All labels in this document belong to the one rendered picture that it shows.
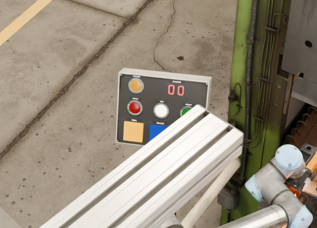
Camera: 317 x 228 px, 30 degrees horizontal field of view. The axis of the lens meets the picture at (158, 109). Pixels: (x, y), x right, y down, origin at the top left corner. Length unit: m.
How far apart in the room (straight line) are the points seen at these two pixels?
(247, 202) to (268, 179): 1.04
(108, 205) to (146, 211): 0.05
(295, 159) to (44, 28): 2.99
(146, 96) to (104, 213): 1.44
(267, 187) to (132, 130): 0.66
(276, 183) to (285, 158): 0.08
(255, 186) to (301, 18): 0.51
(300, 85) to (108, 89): 2.11
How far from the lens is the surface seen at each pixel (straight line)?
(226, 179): 2.56
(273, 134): 2.41
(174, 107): 2.18
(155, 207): 0.77
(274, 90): 2.25
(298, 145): 2.26
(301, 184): 1.98
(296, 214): 1.73
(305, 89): 1.97
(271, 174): 1.80
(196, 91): 2.15
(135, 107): 2.21
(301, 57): 1.89
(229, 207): 2.83
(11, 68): 4.18
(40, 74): 4.08
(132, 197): 0.78
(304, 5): 1.78
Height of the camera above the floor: 2.66
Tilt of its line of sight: 46 degrees down
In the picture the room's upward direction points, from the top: 3 degrees counter-clockwise
